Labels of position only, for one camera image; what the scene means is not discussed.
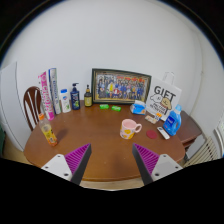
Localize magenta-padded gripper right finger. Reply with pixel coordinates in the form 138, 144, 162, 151
131, 143, 184, 186

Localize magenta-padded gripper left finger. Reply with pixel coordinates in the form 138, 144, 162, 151
40, 143, 93, 186

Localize orange-capped juice bottle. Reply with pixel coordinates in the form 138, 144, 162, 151
37, 113, 59, 148

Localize flat round red coaster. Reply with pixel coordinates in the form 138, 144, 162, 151
145, 129, 159, 140

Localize white remote control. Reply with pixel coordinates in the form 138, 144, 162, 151
156, 126, 171, 140

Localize pink mug with yellow print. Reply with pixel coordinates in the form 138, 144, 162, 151
119, 118, 143, 140

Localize small flat snack packet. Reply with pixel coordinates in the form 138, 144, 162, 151
144, 114, 159, 125

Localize blue detergent jug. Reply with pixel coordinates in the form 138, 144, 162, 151
162, 104, 183, 137

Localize dark wooden side table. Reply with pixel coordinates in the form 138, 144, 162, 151
176, 110, 203, 151

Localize blue tissue pack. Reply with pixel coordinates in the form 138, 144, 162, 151
129, 99, 148, 116

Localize white radiator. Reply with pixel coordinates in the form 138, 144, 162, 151
183, 135, 219, 168

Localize white shampoo bottle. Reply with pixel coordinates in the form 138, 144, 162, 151
59, 88, 72, 114

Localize dark blue pump bottle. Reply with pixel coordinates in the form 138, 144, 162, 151
69, 82, 82, 111

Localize small dark yellow-labelled bottle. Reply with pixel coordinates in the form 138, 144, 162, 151
83, 84, 94, 108

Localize white printed paper gift bag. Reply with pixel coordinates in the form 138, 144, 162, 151
145, 71, 183, 122

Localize pink and white tall tube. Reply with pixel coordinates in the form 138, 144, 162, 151
37, 70, 55, 122

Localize blue and white tall tube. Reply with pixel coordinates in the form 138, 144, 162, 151
48, 67, 63, 116

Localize dark wooden chair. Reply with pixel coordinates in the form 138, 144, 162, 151
22, 85, 44, 132

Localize framed group photo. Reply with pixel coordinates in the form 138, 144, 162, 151
90, 68, 153, 106

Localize white leaning board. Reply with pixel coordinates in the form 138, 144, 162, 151
0, 61, 33, 153

